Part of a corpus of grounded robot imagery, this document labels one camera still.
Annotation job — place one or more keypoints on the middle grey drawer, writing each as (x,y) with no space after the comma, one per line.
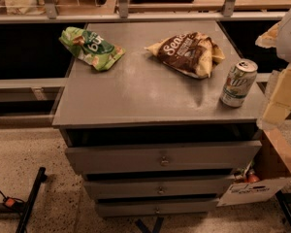
(156,187)

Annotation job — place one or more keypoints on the black stand leg left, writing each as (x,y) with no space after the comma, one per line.
(24,208)

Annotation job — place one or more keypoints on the metal shelf frame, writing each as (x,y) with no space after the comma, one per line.
(53,11)

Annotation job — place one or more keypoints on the bottom grey drawer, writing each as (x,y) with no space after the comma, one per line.
(160,207)

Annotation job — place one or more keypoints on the brown yellow chip bag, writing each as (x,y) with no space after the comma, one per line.
(193,54)

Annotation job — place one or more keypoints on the grey drawer cabinet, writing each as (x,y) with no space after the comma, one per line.
(140,101)

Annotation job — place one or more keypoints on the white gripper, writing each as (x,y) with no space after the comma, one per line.
(290,38)

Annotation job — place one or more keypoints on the green chip bag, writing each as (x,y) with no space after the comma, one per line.
(91,48)

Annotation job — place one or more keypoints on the orange cable clip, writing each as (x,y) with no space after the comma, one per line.
(9,202)

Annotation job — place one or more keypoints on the black stand leg right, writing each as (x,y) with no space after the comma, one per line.
(284,200)

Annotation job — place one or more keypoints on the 7up soda can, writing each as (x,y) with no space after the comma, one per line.
(238,82)

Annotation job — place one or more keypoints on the grey drawer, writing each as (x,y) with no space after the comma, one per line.
(161,157)
(160,207)
(156,187)

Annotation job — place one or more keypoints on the cardboard box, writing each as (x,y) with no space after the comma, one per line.
(272,165)

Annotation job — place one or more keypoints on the top grey drawer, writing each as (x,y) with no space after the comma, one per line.
(161,157)

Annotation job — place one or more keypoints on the orange bottle in box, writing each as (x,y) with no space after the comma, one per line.
(252,177)

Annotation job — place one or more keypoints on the black stand leg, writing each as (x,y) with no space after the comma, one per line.
(24,208)
(284,200)

